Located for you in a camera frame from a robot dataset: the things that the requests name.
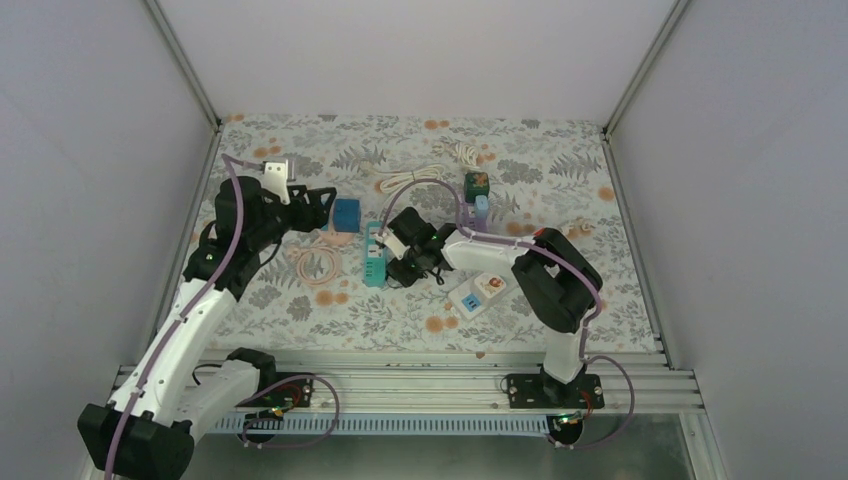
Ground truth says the white coiled cable right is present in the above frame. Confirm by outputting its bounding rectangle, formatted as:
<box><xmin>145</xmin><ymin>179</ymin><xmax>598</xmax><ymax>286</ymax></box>
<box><xmin>437</xmin><ymin>142</ymin><xmax>488</xmax><ymax>170</ymax></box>

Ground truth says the light blue small plug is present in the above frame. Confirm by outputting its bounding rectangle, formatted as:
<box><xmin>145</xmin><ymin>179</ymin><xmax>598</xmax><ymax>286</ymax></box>
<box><xmin>474</xmin><ymin>195</ymin><xmax>490</xmax><ymax>232</ymax></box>

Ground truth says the teal power strip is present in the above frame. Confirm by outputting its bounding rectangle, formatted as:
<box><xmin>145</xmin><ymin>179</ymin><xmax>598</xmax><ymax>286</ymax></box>
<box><xmin>363</xmin><ymin>221</ymin><xmax>387</xmax><ymax>288</ymax></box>

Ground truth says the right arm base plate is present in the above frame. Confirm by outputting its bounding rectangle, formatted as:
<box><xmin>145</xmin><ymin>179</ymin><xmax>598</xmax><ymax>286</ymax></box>
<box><xmin>501</xmin><ymin>372</ymin><xmax>605</xmax><ymax>410</ymax></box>

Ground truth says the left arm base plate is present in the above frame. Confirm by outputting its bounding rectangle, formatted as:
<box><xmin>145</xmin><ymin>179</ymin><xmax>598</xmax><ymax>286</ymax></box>
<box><xmin>236</xmin><ymin>372</ymin><xmax>315</xmax><ymax>409</ymax></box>

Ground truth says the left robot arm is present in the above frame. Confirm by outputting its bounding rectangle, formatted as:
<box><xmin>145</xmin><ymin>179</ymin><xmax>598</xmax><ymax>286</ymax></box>
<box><xmin>77</xmin><ymin>176</ymin><xmax>337</xmax><ymax>479</ymax></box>

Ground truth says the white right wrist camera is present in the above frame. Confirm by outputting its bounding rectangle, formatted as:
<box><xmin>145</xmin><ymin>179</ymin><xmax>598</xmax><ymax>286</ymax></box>
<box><xmin>375</xmin><ymin>228</ymin><xmax>409</xmax><ymax>259</ymax></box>

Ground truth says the floral patterned table mat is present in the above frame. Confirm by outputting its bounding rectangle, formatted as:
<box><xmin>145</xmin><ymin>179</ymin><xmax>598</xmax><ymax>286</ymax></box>
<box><xmin>209</xmin><ymin>114</ymin><xmax>655</xmax><ymax>353</ymax></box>

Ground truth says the dark blue cube socket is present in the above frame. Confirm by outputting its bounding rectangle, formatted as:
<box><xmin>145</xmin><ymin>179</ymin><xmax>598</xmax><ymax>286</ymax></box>
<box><xmin>332</xmin><ymin>198</ymin><xmax>361</xmax><ymax>233</ymax></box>

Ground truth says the aluminium rail base frame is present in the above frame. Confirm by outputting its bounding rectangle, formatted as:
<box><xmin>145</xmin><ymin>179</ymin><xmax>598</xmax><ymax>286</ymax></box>
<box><xmin>109</xmin><ymin>351</ymin><xmax>705</xmax><ymax>415</ymax></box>

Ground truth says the purple power strip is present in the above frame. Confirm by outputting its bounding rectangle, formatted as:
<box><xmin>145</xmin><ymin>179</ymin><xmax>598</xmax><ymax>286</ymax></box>
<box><xmin>463</xmin><ymin>203</ymin><xmax>489</xmax><ymax>233</ymax></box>

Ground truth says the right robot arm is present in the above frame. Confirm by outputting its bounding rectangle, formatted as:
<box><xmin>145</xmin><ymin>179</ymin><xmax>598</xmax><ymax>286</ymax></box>
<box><xmin>376</xmin><ymin>207</ymin><xmax>603</xmax><ymax>407</ymax></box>

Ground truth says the blue slotted cable duct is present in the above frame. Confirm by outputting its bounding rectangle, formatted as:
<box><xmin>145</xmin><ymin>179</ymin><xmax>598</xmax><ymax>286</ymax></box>
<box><xmin>247</xmin><ymin>413</ymin><xmax>549</xmax><ymax>437</ymax></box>

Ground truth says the black plug adapter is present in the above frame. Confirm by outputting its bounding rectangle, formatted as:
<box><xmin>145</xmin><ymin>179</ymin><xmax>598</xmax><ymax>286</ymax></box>
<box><xmin>386</xmin><ymin>258</ymin><xmax>445</xmax><ymax>288</ymax></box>

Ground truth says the dark green cube socket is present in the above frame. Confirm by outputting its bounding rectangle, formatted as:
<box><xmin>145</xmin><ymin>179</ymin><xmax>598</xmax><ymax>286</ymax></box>
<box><xmin>463</xmin><ymin>171</ymin><xmax>490</xmax><ymax>204</ymax></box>

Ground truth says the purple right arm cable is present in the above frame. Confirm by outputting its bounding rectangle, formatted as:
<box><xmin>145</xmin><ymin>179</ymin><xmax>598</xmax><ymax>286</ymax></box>
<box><xmin>380</xmin><ymin>178</ymin><xmax>636</xmax><ymax>453</ymax></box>

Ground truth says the pink round power socket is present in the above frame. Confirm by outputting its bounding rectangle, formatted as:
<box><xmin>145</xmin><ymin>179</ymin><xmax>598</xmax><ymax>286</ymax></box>
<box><xmin>319</xmin><ymin>230</ymin><xmax>357</xmax><ymax>247</ymax></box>

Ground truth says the white multicolour power strip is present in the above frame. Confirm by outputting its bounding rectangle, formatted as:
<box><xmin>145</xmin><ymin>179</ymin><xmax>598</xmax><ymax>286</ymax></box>
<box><xmin>448</xmin><ymin>273</ymin><xmax>517</xmax><ymax>321</ymax></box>

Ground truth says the white coiled cable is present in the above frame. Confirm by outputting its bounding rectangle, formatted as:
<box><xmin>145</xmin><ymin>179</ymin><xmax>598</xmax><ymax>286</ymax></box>
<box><xmin>437</xmin><ymin>142</ymin><xmax>488</xmax><ymax>170</ymax></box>
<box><xmin>366</xmin><ymin>163</ymin><xmax>450</xmax><ymax>213</ymax></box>

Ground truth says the white coiled cable left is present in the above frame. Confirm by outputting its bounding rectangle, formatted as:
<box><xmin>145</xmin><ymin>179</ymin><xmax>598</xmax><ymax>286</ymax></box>
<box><xmin>366</xmin><ymin>163</ymin><xmax>450</xmax><ymax>213</ymax></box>

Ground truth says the white cartoon cube plug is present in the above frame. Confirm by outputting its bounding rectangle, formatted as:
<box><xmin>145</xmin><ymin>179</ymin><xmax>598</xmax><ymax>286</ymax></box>
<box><xmin>471</xmin><ymin>273</ymin><xmax>508</xmax><ymax>304</ymax></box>

